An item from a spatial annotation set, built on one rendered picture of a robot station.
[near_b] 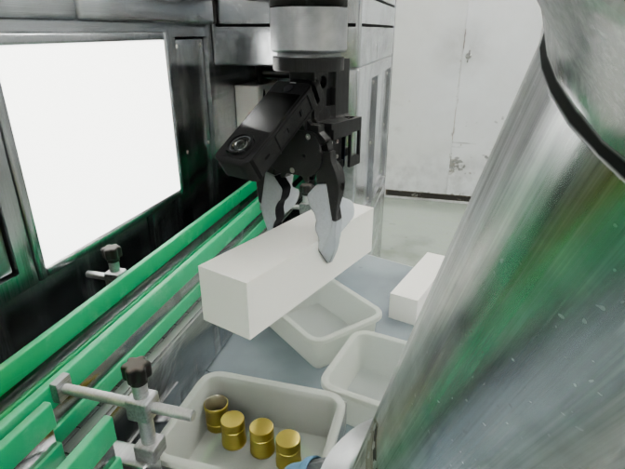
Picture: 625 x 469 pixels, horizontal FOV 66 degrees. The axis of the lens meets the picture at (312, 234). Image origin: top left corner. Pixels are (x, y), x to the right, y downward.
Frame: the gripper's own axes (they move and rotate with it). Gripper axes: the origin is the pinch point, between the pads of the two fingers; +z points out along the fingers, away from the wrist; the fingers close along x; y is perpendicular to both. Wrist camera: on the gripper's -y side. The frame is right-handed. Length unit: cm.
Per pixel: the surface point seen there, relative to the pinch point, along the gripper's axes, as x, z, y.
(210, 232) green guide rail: 44, 18, 27
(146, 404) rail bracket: 7.0, 13.2, -17.1
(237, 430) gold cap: 8.7, 29.3, -3.0
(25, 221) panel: 39.5, 2.3, -10.6
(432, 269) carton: 4, 29, 59
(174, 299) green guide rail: 27.3, 17.5, 3.4
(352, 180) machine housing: 30, 13, 65
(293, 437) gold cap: 0.9, 28.5, -0.3
